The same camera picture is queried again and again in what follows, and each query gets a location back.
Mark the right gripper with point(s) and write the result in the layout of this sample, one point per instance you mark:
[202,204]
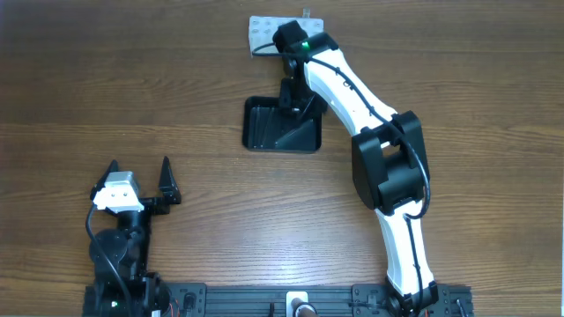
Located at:
[299,99]

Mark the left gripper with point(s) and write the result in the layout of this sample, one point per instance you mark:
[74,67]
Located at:
[156,206]

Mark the clear test tube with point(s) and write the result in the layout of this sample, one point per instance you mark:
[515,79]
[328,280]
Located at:
[267,127]
[257,127]
[305,12]

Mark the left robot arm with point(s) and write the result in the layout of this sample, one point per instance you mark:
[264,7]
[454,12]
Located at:
[114,251]

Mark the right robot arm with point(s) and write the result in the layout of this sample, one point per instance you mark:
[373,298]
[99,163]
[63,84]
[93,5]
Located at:
[343,92]

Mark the black tray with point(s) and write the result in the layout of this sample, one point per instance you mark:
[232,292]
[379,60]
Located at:
[253,141]

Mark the white test tube rack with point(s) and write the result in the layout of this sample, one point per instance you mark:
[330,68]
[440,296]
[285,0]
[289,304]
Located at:
[263,31]

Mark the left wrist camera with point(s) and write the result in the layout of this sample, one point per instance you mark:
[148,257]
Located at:
[118,191]

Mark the mounting rail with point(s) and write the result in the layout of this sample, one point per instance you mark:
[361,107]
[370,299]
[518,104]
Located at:
[247,299]

